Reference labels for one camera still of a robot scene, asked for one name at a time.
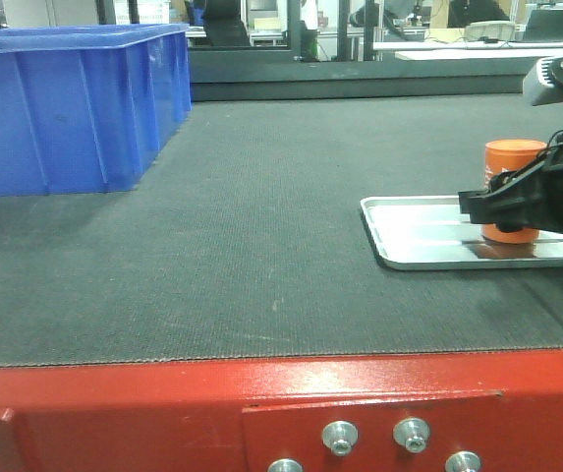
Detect silver bolt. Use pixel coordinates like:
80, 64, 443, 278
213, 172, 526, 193
444, 450, 482, 472
321, 420, 359, 457
266, 457, 304, 472
393, 417, 430, 453

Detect dark conveyor belt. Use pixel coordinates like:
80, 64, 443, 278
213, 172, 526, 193
0, 94, 563, 367

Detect blue bin on conveyor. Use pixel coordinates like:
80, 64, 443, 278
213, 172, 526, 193
0, 24, 191, 197

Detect red conveyor frame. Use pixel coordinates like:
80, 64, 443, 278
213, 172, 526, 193
0, 349, 563, 471

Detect black office chair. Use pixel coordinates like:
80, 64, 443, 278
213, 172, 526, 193
202, 0, 251, 47

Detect silver metal tray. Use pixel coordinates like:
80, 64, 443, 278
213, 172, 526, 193
360, 196, 563, 270

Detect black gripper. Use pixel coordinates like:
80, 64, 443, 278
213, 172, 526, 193
458, 146, 563, 234

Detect open laptop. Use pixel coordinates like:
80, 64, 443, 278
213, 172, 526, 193
521, 9, 563, 42

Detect orange capacitor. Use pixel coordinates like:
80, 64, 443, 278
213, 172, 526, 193
481, 139, 546, 244

